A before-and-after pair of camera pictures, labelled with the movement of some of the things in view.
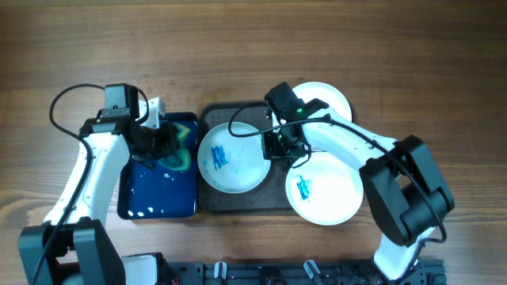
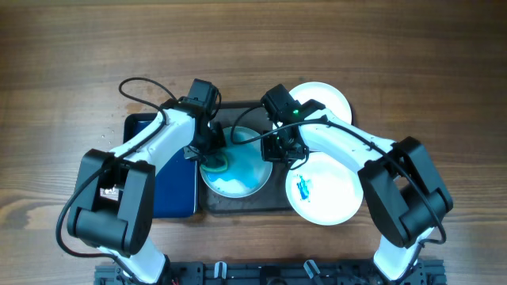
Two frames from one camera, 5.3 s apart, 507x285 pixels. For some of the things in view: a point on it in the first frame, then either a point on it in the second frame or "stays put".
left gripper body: [154, 146] -> [203, 149]
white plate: [327, 93] stays put
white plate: [325, 189] stays put
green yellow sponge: [181, 160] -> [215, 163]
